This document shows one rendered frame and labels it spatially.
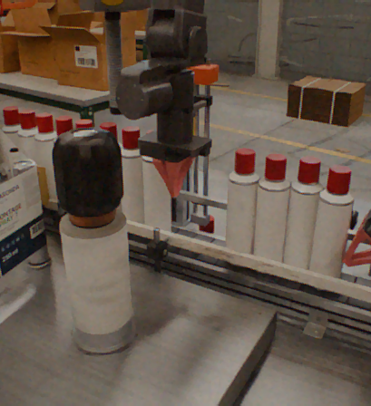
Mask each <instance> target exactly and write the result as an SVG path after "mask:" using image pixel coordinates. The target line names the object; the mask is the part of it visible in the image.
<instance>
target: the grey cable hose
mask: <svg viewBox="0 0 371 406"><path fill-rule="evenodd" d="M121 17H122V14H121V11H117V12H104V18H105V22H106V23H105V24H106V27H105V29H106V30H105V32H106V35H105V36H106V37H105V39H106V40H105V42H106V43H105V44H107V45H106V46H107V47H106V49H107V50H106V52H107V53H106V54H107V55H106V56H107V66H108V68H107V69H108V71H109V72H108V73H109V74H108V76H109V77H108V78H109V80H108V81H109V85H110V86H109V90H110V91H109V103H110V106H109V111H110V114H112V115H122V113H121V111H120V109H119V107H118V106H117V103H116V99H115V93H116V88H117V86H118V84H119V82H120V81H121V77H120V75H121V71H122V68H123V64H122V43H121V41H122V40H121V39H122V38H121V36H122V35H121V33H120V31H121V30H120V29H121Z"/></svg>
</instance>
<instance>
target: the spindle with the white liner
mask: <svg viewBox="0 0 371 406"><path fill-rule="evenodd" d="M52 160H53V165H54V178H55V185H56V192H57V199H58V201H59V203H60V207H61V209H62V210H63V211H64V212H67V214H66V215H64V216H63V217H62V218H61V221H60V224H59V228H60V234H61V239H62V247H63V261H64V264H65V273H66V281H67V286H68V292H69V301H70V306H71V312H72V313H71V322H72V325H73V341H74V343H76V345H77V346H78V347H80V348H81V349H83V350H85V351H86V352H89V353H111V352H114V351H118V350H121V349H122V348H123V347H125V346H126V345H127V344H129V342H130V341H131V340H132V339H133V337H134V335H135V324H134V321H133V320H132V318H133V308H132V293H131V284H130V266H129V246H128V237H127V218H126V216H125V215H124V214H123V213H122V212H121V211H119V210H118V209H117V208H118V207H119V205H120V203H121V199H122V196H123V193H124V192H123V177H122V153H121V148H120V143H119V141H118V140H117V139H116V138H115V137H114V135H113V134H112V133H111V132H110V131H108V130H103V129H101V128H96V127H90V128H75V129H71V130H69V131H67V132H63V133H62V134H61V135H59V136H58V138H57V139H56V141H55V144H54V146H53V150H52Z"/></svg>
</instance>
